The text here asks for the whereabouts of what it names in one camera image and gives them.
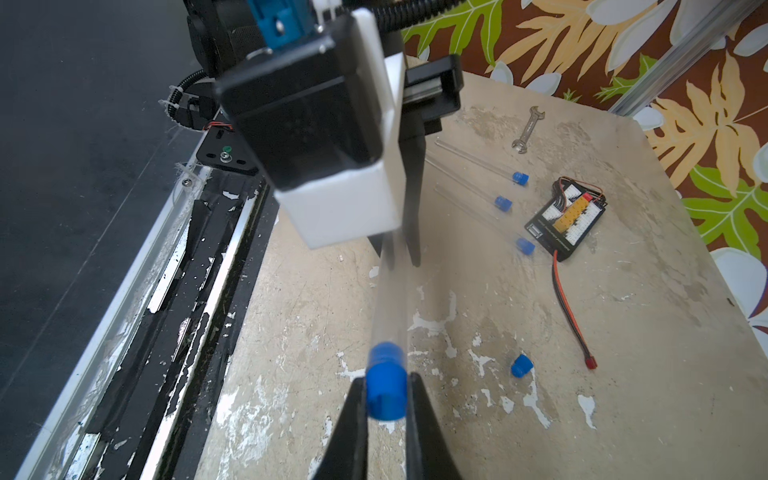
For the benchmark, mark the silver open-end wrench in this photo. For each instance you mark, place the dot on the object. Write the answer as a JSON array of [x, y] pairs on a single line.
[[521, 143]]

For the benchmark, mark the blue stopper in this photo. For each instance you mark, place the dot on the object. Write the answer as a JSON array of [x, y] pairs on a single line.
[[386, 382], [525, 246], [503, 204], [520, 178], [521, 366]]

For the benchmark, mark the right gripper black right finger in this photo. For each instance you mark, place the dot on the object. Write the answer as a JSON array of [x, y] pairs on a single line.
[[427, 453]]

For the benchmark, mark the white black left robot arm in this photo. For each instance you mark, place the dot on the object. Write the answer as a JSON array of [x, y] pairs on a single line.
[[223, 34]]

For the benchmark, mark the clear test tube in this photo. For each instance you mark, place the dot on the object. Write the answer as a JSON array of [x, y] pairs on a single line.
[[499, 170], [488, 221], [390, 314], [469, 185]]

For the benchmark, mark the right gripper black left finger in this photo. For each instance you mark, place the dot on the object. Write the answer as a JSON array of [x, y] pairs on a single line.
[[346, 455]]

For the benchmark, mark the aluminium frame post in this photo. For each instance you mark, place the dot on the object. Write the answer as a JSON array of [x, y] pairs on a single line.
[[679, 58]]

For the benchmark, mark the black battery charging board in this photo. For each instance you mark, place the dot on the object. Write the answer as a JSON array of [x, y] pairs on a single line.
[[564, 221]]

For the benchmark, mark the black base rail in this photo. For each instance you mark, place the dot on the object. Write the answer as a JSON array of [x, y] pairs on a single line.
[[140, 400]]

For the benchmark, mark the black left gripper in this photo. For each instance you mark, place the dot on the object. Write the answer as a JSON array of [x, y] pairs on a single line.
[[431, 92]]

